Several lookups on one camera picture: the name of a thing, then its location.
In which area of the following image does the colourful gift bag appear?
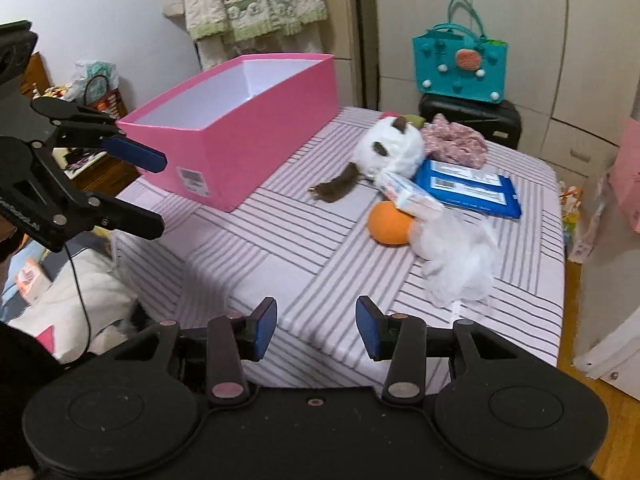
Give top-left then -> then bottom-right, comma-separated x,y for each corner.
557,180 -> 583,256

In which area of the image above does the pink cardboard box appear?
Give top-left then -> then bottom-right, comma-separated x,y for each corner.
116,52 -> 337,213

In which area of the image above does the white wardrobe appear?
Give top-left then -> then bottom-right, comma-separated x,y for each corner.
372,0 -> 640,191

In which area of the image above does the striped table cloth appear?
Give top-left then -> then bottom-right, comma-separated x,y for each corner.
112,105 -> 568,391

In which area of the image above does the white plastic bag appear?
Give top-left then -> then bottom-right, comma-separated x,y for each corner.
62,59 -> 121,103

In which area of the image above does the pink floral fabric pouch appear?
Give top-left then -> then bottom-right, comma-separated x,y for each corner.
420,112 -> 488,170

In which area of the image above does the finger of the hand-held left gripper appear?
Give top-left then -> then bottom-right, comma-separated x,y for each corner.
31,96 -> 168,173
65,190 -> 166,240

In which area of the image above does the teal felt tote bag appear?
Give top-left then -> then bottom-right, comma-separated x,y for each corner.
411,0 -> 507,106

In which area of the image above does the pink paper bag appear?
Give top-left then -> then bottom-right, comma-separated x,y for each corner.
607,115 -> 640,233

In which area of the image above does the white door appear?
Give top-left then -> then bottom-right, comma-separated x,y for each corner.
572,175 -> 640,381

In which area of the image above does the orange plush toy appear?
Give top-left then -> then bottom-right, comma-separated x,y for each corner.
367,201 -> 418,247

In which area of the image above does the white bedding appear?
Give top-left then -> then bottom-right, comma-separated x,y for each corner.
0,245 -> 146,361

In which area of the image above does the woven basket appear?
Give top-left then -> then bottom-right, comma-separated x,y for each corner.
82,74 -> 126,113

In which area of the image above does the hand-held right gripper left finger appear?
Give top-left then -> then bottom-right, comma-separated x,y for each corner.
100,296 -> 278,407

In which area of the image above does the blue wet wipes pack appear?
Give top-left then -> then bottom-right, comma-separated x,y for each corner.
414,159 -> 522,219

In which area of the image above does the wooden nightstand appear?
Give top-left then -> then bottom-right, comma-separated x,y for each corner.
20,52 -> 141,196

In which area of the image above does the black suitcase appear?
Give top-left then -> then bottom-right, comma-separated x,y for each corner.
417,92 -> 522,150

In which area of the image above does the clear plastic bag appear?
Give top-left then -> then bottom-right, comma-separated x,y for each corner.
570,170 -> 613,263

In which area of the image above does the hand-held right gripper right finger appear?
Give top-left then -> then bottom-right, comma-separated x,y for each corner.
355,295 -> 543,406

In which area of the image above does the white mesh bath sponge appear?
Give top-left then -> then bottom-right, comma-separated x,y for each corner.
410,207 -> 501,311

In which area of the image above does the black cable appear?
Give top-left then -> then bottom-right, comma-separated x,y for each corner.
65,245 -> 93,356

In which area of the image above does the white brown plush toy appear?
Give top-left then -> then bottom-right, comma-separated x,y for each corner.
307,115 -> 426,204

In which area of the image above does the white tissue packet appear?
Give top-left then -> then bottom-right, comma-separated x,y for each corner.
377,170 -> 446,221

